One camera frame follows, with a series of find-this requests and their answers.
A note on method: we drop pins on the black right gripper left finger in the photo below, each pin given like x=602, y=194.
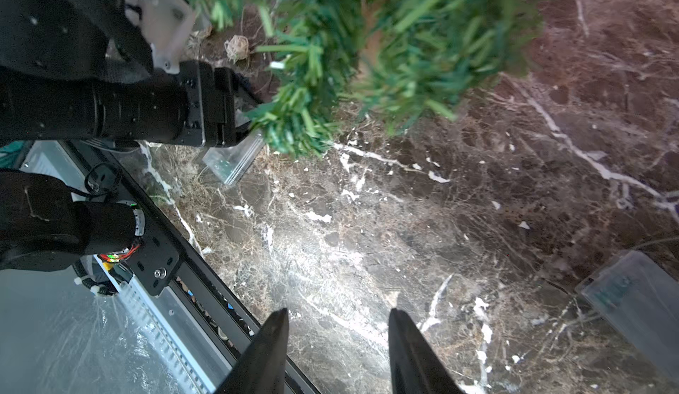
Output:
x=261, y=369

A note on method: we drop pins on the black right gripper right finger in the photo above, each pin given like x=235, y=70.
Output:
x=415, y=368

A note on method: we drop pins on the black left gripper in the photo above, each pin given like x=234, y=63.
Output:
x=218, y=103

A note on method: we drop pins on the small green christmas tree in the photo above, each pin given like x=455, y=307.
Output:
x=400, y=59

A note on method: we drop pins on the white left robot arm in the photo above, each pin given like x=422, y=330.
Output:
x=99, y=70

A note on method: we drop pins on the white ventilation grille strip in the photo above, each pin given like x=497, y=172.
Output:
x=163, y=339

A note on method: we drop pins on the clear plastic box right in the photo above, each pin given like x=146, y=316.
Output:
x=640, y=300

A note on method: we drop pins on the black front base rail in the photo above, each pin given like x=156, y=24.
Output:
x=209, y=319

